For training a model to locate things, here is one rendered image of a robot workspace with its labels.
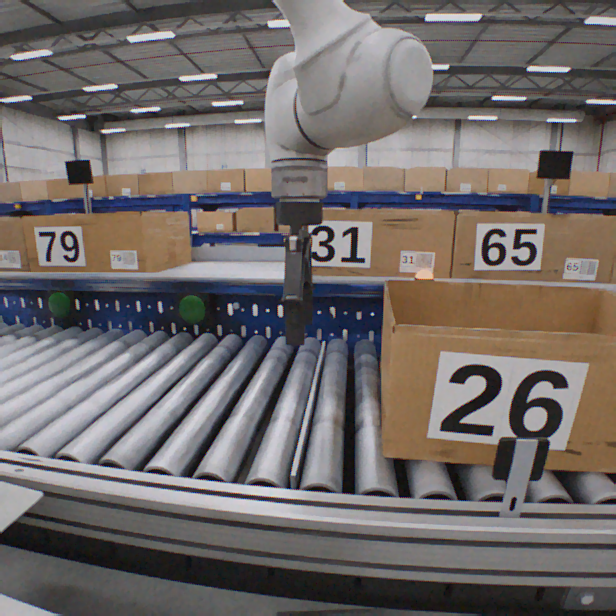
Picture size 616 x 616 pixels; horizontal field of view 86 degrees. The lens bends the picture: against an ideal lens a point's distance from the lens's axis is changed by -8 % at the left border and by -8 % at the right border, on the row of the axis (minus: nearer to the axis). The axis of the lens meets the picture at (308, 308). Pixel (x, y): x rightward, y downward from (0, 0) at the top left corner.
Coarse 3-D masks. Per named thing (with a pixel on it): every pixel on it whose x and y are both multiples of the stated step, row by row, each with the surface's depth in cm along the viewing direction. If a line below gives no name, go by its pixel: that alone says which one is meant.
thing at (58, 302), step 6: (54, 294) 91; (60, 294) 91; (54, 300) 91; (60, 300) 91; (66, 300) 91; (54, 306) 92; (60, 306) 91; (66, 306) 91; (54, 312) 92; (60, 312) 92; (66, 312) 92
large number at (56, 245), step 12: (36, 228) 95; (48, 228) 94; (60, 228) 94; (72, 228) 94; (36, 240) 96; (48, 240) 95; (60, 240) 95; (72, 240) 94; (48, 252) 96; (60, 252) 96; (72, 252) 95; (48, 264) 97; (60, 264) 97; (72, 264) 96; (84, 264) 96
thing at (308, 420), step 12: (324, 348) 83; (324, 360) 84; (312, 384) 63; (312, 396) 59; (312, 408) 58; (312, 420) 59; (300, 444) 46; (300, 456) 44; (300, 468) 45; (300, 480) 45
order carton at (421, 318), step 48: (432, 288) 65; (480, 288) 63; (528, 288) 62; (576, 288) 60; (384, 336) 53; (432, 336) 38; (480, 336) 37; (528, 336) 36; (576, 336) 35; (384, 384) 47; (432, 384) 39; (384, 432) 42; (576, 432) 38
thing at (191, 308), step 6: (186, 300) 87; (192, 300) 86; (198, 300) 86; (180, 306) 87; (186, 306) 87; (192, 306) 87; (198, 306) 86; (204, 306) 87; (180, 312) 88; (186, 312) 87; (192, 312) 87; (198, 312) 87; (204, 312) 87; (186, 318) 88; (192, 318) 87; (198, 318) 87
